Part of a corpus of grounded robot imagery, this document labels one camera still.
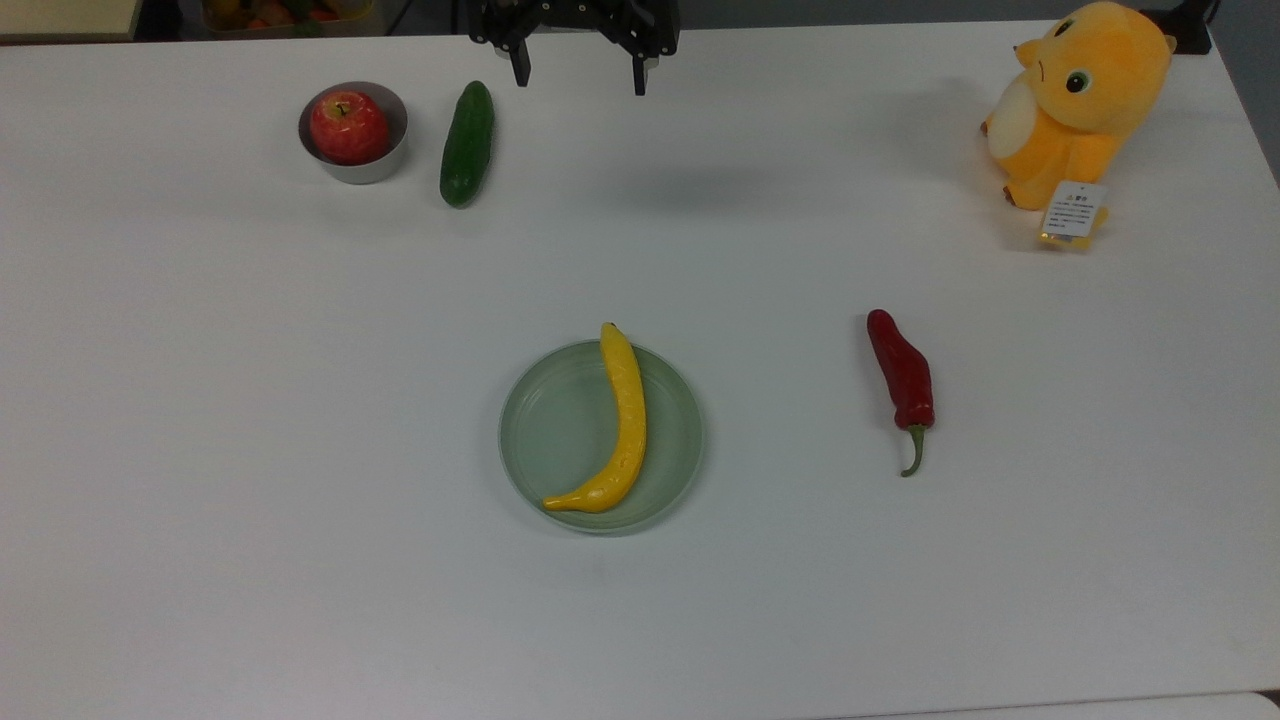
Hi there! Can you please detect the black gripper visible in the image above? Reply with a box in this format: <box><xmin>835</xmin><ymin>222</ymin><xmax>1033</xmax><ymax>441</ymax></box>
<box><xmin>467</xmin><ymin>0</ymin><xmax>682</xmax><ymax>98</ymax></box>

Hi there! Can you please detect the yellow banana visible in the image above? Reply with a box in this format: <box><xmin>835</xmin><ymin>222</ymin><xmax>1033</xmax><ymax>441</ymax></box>
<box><xmin>542</xmin><ymin>322</ymin><xmax>649</xmax><ymax>515</ymax></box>

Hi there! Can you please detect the white paper toy tag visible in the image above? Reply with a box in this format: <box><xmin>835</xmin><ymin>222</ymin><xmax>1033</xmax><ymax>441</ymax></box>
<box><xmin>1039</xmin><ymin>179</ymin><xmax>1110</xmax><ymax>250</ymax></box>

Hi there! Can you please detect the orange plush toy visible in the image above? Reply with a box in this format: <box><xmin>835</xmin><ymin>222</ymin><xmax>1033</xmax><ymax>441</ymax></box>
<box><xmin>979</xmin><ymin>0</ymin><xmax>1178</xmax><ymax>214</ymax></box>

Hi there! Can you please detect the green cucumber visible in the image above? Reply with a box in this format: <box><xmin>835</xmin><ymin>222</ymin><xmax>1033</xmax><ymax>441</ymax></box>
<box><xmin>439</xmin><ymin>80</ymin><xmax>496</xmax><ymax>210</ymax></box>

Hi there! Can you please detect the red chili pepper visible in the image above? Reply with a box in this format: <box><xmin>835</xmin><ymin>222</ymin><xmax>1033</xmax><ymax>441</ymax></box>
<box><xmin>866</xmin><ymin>308</ymin><xmax>937</xmax><ymax>478</ymax></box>

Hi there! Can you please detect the red apple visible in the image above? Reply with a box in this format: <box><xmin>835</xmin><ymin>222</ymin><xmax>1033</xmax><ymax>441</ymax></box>
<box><xmin>309</xmin><ymin>90</ymin><xmax>392</xmax><ymax>166</ymax></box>

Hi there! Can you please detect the clear box of toy fruit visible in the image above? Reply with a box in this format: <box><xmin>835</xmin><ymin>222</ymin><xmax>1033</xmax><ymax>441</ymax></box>
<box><xmin>199</xmin><ymin>0</ymin><xmax>384</xmax><ymax>40</ymax></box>

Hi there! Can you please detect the grey metal bowl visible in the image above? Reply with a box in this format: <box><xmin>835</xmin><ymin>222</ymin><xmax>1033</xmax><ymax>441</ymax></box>
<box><xmin>297</xmin><ymin>81</ymin><xmax>410</xmax><ymax>186</ymax></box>

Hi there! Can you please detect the beige wooden board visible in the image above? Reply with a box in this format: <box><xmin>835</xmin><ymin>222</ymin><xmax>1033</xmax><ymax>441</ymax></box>
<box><xmin>0</xmin><ymin>0</ymin><xmax>142</xmax><ymax>44</ymax></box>

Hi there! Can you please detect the light green plastic plate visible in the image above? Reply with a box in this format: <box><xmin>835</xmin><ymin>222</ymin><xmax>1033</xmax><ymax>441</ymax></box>
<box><xmin>498</xmin><ymin>339</ymin><xmax>707</xmax><ymax>535</ymax></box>

